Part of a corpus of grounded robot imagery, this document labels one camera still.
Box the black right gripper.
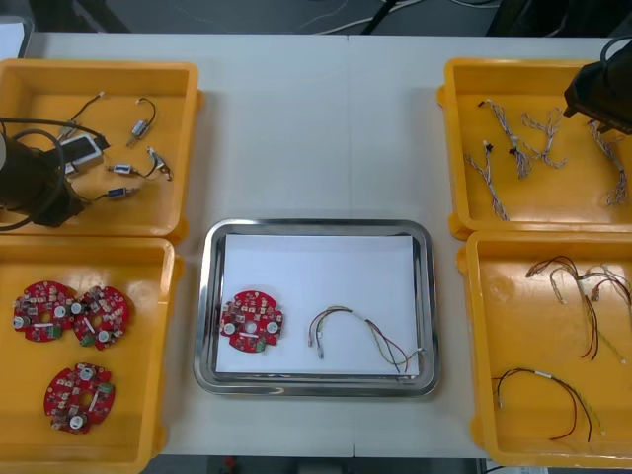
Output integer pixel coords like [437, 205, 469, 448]
[563, 58, 632, 133]

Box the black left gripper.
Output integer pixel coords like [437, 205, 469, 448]
[28, 190, 86, 230]

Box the blue-white twisted wire harness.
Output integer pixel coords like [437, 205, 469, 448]
[519, 107, 568, 169]
[463, 141, 511, 222]
[587, 120, 629, 207]
[476, 100, 542, 160]
[507, 145, 534, 182]

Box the round red circuit board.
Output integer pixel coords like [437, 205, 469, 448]
[12, 279, 75, 343]
[72, 285, 135, 352]
[220, 289, 286, 355]
[42, 363, 118, 435]

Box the green-yellow red wire harness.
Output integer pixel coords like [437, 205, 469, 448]
[306, 304, 427, 384]

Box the yellow-orange plastic bin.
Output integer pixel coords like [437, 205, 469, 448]
[0, 234, 187, 473]
[436, 57, 632, 242]
[456, 229, 632, 469]
[0, 58, 205, 244]

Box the pile of metal solenoids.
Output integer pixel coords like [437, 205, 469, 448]
[51, 92, 174, 203]

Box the steel tray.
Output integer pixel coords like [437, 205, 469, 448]
[193, 218, 442, 399]

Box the white box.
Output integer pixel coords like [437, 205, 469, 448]
[0, 14, 35, 61]

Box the black stand leg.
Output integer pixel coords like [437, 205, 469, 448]
[358, 0, 399, 37]

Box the white sheet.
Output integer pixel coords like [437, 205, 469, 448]
[215, 234, 424, 379]

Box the pile of wire harnesses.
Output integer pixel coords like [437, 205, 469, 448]
[525, 254, 632, 367]

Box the white floor cable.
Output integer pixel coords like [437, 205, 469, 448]
[315, 14, 376, 37]

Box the red black wire harness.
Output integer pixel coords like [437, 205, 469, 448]
[493, 367, 609, 441]

